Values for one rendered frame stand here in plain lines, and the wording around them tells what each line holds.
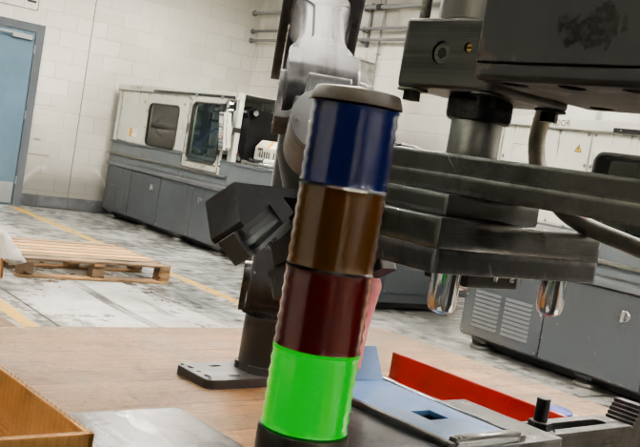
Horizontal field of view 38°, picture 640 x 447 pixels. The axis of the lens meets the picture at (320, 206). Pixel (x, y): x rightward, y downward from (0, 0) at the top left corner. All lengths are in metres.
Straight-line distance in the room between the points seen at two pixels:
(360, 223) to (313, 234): 0.02
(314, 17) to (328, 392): 0.63
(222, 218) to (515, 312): 5.81
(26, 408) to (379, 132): 0.41
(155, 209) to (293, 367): 10.52
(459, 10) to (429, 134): 9.54
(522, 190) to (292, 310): 0.25
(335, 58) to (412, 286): 7.04
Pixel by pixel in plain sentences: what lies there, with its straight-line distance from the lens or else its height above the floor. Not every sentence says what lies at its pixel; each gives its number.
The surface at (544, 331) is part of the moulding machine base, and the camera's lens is 6.37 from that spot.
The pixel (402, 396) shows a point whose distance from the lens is 0.76.
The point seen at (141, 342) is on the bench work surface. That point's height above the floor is 0.90.
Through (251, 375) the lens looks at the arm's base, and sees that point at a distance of 1.08.
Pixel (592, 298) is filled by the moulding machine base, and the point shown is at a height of 0.56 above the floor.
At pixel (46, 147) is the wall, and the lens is 12.04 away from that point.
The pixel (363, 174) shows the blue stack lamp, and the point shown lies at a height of 1.16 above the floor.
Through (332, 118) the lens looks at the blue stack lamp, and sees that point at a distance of 0.38.
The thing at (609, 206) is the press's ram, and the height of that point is 1.16.
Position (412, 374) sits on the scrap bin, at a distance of 1.06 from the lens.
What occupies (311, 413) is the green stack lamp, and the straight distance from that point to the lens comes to 0.39.
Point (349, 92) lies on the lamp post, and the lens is 0.38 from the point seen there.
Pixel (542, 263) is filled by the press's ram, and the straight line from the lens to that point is 0.68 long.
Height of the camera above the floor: 1.17
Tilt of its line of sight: 3 degrees down
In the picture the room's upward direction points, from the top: 9 degrees clockwise
